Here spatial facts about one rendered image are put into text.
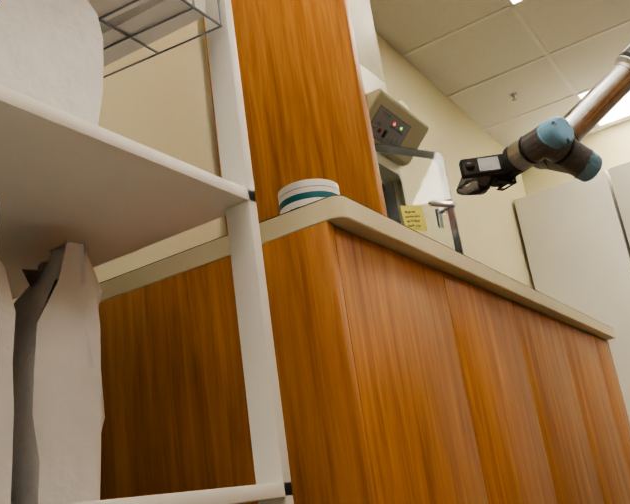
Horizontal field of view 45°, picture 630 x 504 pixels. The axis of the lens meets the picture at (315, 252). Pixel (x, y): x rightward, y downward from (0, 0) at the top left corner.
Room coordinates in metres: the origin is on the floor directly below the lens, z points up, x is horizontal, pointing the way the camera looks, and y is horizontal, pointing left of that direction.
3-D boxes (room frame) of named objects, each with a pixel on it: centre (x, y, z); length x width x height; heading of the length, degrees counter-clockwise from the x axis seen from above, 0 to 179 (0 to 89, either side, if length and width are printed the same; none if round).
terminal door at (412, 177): (1.98, -0.28, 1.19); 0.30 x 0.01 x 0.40; 122
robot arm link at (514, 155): (1.72, -0.54, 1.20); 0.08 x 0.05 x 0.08; 123
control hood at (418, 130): (2.01, -0.27, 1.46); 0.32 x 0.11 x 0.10; 150
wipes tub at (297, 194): (1.48, 0.00, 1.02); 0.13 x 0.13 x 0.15
